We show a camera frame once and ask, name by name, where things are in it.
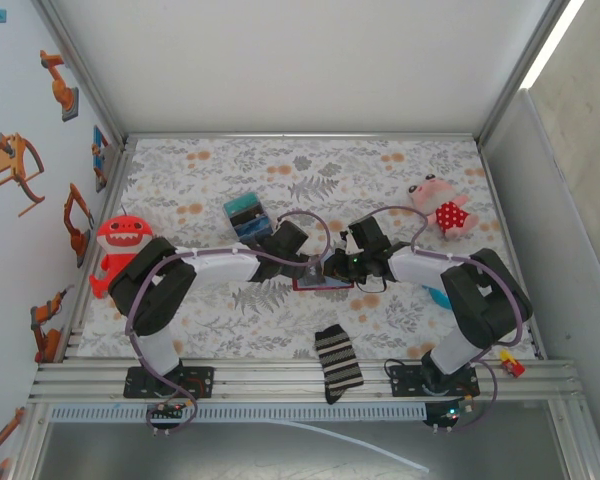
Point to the light blue soft item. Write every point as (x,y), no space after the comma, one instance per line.
(440,299)

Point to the red card holder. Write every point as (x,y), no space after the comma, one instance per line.
(340,285)

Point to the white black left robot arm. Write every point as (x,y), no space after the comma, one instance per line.
(220,265)

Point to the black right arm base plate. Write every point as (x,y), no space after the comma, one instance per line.
(400,390)

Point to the aluminium frame post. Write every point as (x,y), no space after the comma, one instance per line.
(86,75)
(516,75)

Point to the thin aluminium frame rail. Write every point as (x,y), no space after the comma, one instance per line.
(300,136)

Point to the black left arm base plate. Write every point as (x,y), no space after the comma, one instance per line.
(202,372)

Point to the white plastic tube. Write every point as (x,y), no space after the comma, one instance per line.
(424,469)

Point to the red shark plush toy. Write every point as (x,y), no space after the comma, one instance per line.
(122,230)

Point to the blue card pack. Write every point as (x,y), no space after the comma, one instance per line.
(245,217)

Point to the teal credit card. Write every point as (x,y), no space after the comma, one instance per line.
(241,204)

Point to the white light strip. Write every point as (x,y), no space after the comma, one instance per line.
(553,40)

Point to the aluminium side rail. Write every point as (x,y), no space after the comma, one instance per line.
(511,235)
(124,160)

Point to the round black circuit board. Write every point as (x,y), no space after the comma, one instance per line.
(442,417)

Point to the blue orange wall sticker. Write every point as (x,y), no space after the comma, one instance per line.
(100,150)

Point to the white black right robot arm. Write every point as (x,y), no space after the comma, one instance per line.
(415,265)

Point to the small rectangular circuit board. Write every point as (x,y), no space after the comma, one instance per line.
(166,411)

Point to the long aluminium frame rail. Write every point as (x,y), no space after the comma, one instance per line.
(260,380)

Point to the orange gripper wall sticker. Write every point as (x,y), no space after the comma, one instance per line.
(10,160)

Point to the black white striped sock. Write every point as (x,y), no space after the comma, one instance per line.
(337,360)

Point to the pink frog plush toy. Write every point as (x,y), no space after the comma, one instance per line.
(447,215)

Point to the floral tablecloth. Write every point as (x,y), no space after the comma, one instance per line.
(280,165)

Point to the small yellow red toy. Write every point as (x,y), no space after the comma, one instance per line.
(512,367)

